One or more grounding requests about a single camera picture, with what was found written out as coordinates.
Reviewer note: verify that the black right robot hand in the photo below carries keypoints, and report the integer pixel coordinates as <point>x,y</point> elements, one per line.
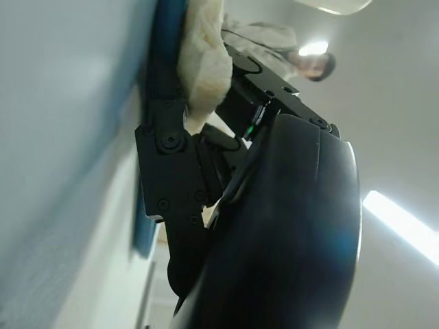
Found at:
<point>274,222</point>

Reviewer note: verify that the white bread slice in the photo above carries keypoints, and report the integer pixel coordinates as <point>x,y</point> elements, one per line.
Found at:
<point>205,75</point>

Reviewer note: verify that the blue plastic tray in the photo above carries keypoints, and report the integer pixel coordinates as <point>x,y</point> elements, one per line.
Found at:
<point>161,34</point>

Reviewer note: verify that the ceiling light panel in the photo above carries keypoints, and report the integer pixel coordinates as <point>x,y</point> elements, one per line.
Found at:
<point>313,48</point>
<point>401,222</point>
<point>332,6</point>

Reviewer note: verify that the person in black trousers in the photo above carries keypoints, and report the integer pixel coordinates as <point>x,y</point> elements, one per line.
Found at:
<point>267,41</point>

